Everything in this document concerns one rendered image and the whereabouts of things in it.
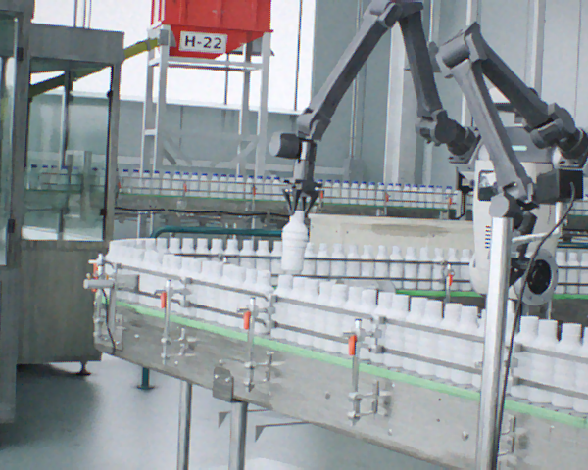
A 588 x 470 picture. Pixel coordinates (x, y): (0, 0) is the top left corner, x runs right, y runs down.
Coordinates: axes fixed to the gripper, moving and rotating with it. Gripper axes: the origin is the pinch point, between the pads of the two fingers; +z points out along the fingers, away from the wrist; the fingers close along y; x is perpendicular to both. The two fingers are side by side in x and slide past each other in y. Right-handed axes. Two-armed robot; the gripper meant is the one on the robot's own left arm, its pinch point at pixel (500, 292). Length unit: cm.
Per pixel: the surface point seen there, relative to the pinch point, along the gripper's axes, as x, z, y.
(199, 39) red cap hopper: 222, -216, -645
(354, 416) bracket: -18.3, 38.3, -13.1
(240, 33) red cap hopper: 247, -233, -634
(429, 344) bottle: -16.6, 18.1, 1.6
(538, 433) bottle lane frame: -15, 31, 40
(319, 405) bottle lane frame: -12, 38, -35
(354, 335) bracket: -25.3, 21.1, -14.0
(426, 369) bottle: -14.8, 23.5, 1.3
